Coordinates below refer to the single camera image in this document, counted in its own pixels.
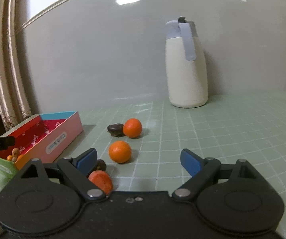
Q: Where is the beige satin curtain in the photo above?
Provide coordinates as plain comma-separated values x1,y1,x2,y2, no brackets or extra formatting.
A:
0,0,32,131

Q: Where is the cream thermos jug grey lid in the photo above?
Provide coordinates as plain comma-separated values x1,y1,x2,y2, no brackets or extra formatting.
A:
165,16,208,109

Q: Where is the dark split chestnut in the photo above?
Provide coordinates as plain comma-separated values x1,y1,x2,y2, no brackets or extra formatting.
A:
90,159,107,174

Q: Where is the red strawberry piece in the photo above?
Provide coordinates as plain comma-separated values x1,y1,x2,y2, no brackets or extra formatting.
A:
88,170,113,195

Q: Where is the colourful cardboard box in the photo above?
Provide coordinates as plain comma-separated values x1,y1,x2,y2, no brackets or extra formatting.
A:
0,111,83,178

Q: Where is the orange mandarin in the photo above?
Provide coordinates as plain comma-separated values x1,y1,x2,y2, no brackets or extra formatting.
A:
122,118,142,138
108,140,132,164

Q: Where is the green grid table mat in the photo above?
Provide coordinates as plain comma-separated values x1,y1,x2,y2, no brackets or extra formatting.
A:
64,92,286,238

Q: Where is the dark chestnut at back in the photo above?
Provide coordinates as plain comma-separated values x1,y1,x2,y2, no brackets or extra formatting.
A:
107,123,124,137

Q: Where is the brown longan fruit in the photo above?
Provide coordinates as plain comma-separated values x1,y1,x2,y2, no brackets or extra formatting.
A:
12,148,20,157

